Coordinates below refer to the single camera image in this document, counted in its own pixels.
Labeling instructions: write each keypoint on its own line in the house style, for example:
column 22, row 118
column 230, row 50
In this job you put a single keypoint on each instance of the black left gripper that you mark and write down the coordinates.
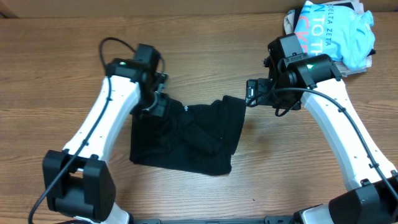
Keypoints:
column 161, row 109

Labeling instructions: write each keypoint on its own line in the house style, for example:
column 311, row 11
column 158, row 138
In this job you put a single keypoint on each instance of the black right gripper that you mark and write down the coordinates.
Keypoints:
column 262, row 85

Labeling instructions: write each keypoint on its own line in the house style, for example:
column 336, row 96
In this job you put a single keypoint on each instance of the black t-shirt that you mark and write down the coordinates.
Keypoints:
column 194, row 138

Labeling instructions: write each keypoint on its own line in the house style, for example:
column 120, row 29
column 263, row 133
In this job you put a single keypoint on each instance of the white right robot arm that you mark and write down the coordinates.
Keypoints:
column 298, row 81

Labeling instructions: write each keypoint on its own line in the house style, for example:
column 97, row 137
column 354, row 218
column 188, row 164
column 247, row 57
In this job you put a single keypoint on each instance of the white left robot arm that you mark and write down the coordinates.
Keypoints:
column 78, row 183

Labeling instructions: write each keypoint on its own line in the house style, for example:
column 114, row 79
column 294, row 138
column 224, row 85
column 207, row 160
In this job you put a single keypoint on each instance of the light blue printed t-shirt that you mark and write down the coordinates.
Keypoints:
column 339, row 31

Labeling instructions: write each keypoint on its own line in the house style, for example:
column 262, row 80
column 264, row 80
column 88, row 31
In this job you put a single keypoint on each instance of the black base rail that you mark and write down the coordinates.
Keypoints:
column 217, row 221

